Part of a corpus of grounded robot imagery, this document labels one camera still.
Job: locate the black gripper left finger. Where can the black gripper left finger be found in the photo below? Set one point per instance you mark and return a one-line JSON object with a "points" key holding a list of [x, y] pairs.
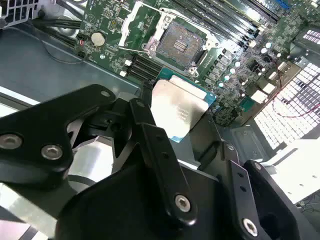
{"points": [[37, 140]]}

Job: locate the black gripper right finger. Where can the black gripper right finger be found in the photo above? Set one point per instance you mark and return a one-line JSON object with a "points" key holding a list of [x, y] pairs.
{"points": [[240, 190]]}

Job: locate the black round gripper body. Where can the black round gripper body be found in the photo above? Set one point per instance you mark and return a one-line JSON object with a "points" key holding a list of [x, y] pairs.
{"points": [[120, 207]]}

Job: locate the silver-topped CPU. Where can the silver-topped CPU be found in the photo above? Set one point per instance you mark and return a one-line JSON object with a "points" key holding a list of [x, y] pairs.
{"points": [[175, 105]]}

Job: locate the metal socket cover frame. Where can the metal socket cover frame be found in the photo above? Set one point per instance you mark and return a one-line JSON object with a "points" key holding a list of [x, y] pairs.
{"points": [[127, 26]]}

